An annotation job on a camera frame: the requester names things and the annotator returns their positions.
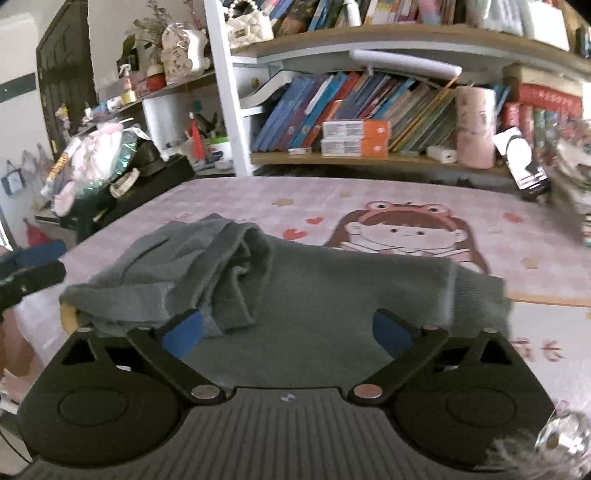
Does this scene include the row of dark upright books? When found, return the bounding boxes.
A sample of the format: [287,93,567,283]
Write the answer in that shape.
[265,0,462,35]

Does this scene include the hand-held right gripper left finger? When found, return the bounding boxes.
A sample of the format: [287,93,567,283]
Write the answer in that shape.
[58,308,230,407]

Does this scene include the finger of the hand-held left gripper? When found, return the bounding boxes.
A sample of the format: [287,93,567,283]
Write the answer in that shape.
[17,240,68,267]
[0,260,66,303]

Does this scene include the orange white carton box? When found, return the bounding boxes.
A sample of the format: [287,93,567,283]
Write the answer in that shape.
[321,137,389,160]
[322,119,391,141]

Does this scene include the fluffy fur keychain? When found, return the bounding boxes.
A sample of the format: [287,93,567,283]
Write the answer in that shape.
[489,401,591,480]

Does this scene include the white wooden bookshelf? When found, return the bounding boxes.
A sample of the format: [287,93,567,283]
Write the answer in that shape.
[203,0,591,185]

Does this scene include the pink printed tumbler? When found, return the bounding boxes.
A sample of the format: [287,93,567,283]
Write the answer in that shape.
[455,86,498,169]

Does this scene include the white lamp bar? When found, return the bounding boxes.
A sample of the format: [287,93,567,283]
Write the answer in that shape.
[349,48,463,79]

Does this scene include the white pen holder with pens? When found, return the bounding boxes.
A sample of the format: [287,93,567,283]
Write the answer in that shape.
[466,0,525,36]

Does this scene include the black smartphone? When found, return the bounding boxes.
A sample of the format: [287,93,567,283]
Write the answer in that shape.
[492,128,553,200]

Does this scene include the stack of papers and notebooks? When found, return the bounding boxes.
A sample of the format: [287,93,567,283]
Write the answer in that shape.
[547,138,591,246]

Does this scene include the white charger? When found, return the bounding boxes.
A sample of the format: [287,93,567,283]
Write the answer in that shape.
[426,145,459,165]

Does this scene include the person's left forearm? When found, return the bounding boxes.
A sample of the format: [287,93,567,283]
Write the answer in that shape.
[0,318,37,376]

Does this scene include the white quilted pearl handbag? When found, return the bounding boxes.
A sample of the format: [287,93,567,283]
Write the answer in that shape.
[225,0,274,49]

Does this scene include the red book box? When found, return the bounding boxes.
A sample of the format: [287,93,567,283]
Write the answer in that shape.
[517,83,584,112]

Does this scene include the dark door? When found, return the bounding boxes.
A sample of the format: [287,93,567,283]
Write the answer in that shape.
[36,0,99,158]

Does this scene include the white printed gift bag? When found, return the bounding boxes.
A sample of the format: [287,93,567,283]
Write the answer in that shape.
[161,22,210,86]

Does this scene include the row of leaning colourful books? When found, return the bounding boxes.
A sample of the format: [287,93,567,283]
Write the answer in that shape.
[252,71,462,155]

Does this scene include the row of red green books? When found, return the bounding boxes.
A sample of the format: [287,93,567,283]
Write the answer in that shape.
[501,102,591,149]

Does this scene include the white side shelf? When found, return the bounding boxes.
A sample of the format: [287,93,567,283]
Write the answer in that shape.
[88,69,241,179]

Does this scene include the pink cartoon desk mat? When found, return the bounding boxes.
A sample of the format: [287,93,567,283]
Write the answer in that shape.
[28,176,591,416]

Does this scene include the black bag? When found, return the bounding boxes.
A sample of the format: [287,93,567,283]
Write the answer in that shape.
[60,141,197,241]

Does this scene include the beige flat box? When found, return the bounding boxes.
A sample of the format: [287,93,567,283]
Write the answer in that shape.
[503,65,587,89]

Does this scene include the dried flower plant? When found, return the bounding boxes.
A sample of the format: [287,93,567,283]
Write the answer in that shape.
[117,0,177,70]

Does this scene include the white storage box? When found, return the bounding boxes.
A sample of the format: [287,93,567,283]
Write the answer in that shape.
[524,2,571,52]

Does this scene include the grey sweater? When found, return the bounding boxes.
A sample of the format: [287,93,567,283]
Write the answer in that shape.
[60,213,514,372]

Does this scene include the red tassel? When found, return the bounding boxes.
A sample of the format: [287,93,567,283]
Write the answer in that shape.
[189,112,204,160]

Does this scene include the white pink iridescent bundle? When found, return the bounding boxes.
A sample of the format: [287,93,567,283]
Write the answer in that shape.
[41,122,151,216]

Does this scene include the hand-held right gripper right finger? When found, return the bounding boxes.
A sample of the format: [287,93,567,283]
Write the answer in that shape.
[347,308,533,407]

